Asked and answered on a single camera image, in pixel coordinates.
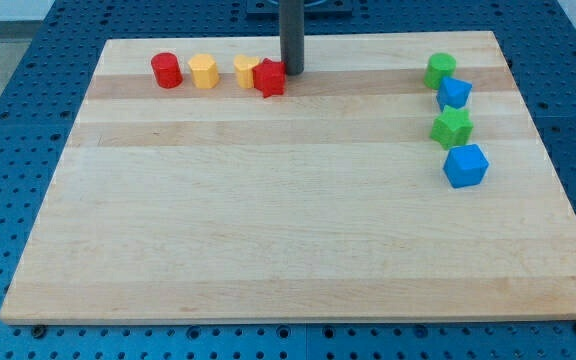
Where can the red star block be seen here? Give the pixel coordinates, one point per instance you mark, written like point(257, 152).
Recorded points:
point(269, 77)

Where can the green star block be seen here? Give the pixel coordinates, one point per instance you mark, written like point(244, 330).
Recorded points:
point(452, 127)

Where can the light wooden board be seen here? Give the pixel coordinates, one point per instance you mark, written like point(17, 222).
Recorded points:
point(326, 204)

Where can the yellow heart block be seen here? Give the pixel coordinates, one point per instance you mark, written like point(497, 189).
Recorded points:
point(243, 69)

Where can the yellow hexagon block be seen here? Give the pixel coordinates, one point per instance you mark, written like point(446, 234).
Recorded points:
point(204, 71)

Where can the red cylinder block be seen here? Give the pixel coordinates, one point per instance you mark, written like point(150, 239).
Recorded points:
point(166, 70)

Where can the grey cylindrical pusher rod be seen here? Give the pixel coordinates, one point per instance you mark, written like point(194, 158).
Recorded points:
point(291, 33)

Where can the blue cube block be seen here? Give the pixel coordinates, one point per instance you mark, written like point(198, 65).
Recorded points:
point(465, 166)

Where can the blue pentagon block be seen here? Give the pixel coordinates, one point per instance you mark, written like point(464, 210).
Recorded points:
point(453, 92)

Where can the green cylinder block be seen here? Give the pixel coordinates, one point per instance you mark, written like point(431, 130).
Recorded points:
point(439, 65)

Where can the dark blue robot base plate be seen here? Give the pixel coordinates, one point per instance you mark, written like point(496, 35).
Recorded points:
point(270, 8)

